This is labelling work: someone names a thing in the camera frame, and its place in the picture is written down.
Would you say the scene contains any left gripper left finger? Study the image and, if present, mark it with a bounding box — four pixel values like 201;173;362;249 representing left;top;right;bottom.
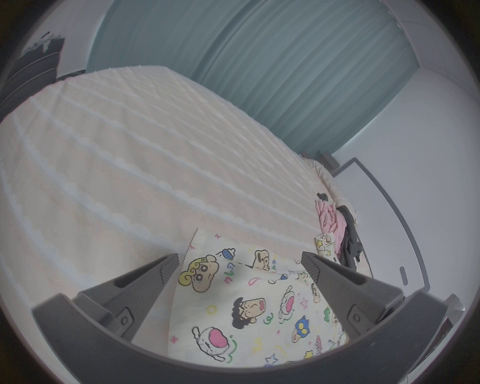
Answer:
73;253;180;343

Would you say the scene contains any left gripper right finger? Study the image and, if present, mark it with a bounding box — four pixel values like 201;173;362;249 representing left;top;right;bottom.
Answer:
301;251;405;341

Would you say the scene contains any white printed pyjama top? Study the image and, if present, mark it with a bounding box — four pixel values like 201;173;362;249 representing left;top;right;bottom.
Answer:
167;227;351;366

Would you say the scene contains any bed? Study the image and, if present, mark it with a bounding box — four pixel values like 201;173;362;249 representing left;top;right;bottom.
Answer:
0;65;430;357

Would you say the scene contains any black garment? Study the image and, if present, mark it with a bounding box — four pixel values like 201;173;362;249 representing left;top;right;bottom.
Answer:
317;192;363;269

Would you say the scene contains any pink garment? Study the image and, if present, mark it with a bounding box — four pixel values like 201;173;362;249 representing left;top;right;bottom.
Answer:
315;199;348;260

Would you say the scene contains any cream pillow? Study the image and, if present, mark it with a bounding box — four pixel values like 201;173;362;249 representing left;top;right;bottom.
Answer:
302;157;347;211

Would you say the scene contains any blue-green curtain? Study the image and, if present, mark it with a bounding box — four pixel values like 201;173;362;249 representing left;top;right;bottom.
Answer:
85;0;420;155

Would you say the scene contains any dark grey sofa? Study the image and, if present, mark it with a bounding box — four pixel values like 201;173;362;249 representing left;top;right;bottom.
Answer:
0;32;65;119

